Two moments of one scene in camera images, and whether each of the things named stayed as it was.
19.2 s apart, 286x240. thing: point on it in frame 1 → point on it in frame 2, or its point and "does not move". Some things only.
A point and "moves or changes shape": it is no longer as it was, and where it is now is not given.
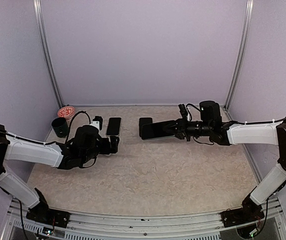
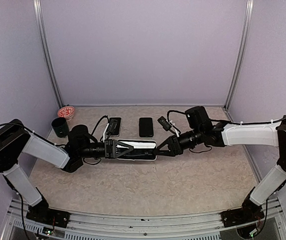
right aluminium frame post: x=242 y=54 does not move
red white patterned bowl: x=67 y=112 does not move
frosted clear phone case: x=115 y=154 moves or changes shape
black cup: x=60 y=126 does not move
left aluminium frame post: x=38 y=10 does not move
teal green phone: x=155 y=130 → x=143 y=150
